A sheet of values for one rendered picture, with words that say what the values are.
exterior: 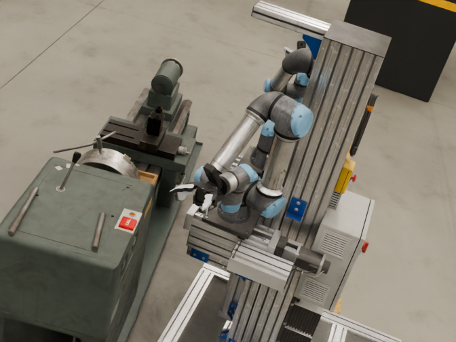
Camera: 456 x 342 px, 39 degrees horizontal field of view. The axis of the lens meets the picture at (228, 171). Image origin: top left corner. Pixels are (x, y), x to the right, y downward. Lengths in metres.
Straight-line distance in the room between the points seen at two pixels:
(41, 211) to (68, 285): 0.31
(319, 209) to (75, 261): 1.11
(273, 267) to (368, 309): 1.75
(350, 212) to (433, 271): 2.09
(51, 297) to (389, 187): 3.76
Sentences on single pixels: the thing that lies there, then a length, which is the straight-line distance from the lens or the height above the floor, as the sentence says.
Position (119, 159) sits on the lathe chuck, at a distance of 2.96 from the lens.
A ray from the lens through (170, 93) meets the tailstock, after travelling 4.00.
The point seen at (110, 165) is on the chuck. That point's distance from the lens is 2.90.
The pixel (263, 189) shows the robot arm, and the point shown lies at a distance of 2.65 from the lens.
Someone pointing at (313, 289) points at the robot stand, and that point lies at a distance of 3.11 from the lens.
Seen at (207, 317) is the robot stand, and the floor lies 0.21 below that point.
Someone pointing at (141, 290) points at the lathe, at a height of 0.54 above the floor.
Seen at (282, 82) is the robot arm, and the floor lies 1.56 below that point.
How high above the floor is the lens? 2.91
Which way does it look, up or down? 34 degrees down
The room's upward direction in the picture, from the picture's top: 15 degrees clockwise
